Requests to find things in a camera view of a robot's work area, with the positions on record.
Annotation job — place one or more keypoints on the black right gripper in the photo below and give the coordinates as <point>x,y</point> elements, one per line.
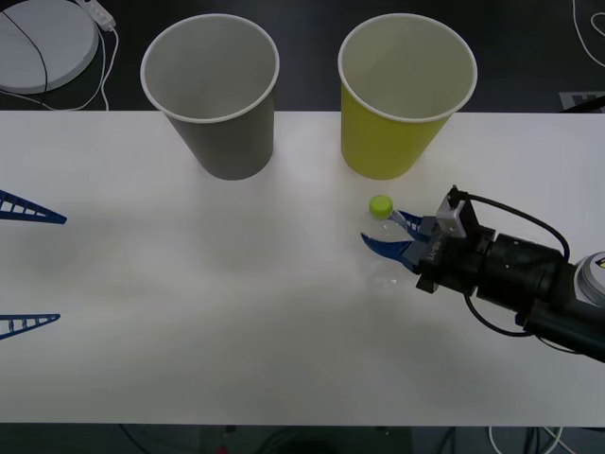
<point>454,265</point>

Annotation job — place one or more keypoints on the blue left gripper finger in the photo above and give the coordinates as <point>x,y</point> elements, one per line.
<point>54,317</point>
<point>57,218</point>

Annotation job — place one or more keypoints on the clear bottle with green cap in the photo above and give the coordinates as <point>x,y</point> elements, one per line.
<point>380,206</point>

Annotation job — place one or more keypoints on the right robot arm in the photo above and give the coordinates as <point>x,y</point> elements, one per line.
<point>520,269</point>

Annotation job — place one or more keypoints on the yellow-green plastic bin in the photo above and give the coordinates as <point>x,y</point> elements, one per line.
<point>378,146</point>

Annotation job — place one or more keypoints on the white round disc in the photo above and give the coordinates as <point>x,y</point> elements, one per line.
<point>61,47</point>

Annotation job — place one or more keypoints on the grey plastic bin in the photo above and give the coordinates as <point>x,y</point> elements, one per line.
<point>227,146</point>

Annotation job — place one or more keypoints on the white power strip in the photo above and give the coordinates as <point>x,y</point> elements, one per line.
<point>100,12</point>

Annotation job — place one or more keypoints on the grey marker tag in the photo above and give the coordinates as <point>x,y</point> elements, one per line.
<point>583,100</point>

